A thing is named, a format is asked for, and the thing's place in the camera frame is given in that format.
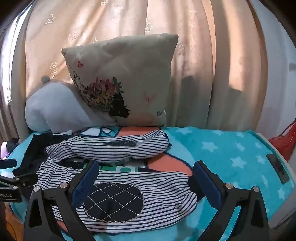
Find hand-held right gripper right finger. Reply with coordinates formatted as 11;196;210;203
193;160;270;241

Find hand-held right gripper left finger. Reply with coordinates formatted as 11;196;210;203
23;160;100;241

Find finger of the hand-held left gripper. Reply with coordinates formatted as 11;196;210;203
13;173;39;188
0;159;18;169

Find dark navy pants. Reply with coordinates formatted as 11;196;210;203
12;132;70;178

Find striped pants with navy patches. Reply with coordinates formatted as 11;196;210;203
36;129;198;233

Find turquoise printed blanket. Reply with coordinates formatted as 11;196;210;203
9;125;289;241

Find black phone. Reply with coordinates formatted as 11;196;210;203
266;153;290;184

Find grey plush toy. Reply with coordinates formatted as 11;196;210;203
25;75;119;133

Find red bag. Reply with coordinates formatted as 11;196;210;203
268;122;296;163

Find window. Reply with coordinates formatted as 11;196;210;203
0;17;26;106

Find floral print pillow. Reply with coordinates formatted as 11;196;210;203
61;34;179;127

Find beige star curtain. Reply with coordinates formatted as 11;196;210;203
0;0;266;142

